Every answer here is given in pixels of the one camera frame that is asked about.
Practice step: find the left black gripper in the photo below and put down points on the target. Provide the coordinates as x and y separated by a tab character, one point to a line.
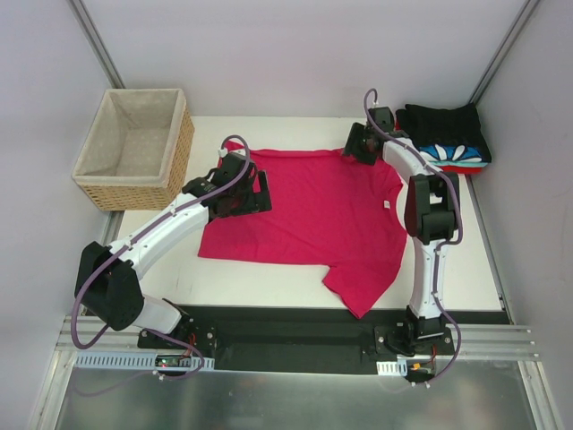
258	193

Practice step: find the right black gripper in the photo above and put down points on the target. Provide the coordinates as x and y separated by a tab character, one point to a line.
355	144

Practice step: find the pink t shirt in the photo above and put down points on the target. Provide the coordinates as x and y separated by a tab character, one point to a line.
327	209

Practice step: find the red t shirt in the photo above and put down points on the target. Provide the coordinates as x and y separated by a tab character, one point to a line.
462	169

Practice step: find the wicker basket with liner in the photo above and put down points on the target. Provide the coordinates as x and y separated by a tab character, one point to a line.
136	154

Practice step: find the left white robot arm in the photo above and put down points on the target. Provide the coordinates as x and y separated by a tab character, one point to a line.
109	276

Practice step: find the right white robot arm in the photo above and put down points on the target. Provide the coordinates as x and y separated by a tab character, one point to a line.
432	217

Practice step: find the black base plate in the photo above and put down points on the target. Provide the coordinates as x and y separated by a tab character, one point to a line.
292	340

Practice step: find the right aluminium frame post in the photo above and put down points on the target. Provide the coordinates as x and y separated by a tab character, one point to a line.
525	14

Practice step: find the aluminium frame post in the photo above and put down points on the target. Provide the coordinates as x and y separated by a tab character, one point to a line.
96	42
525	14

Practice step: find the left aluminium frame post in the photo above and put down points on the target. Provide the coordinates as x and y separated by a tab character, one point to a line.
96	42

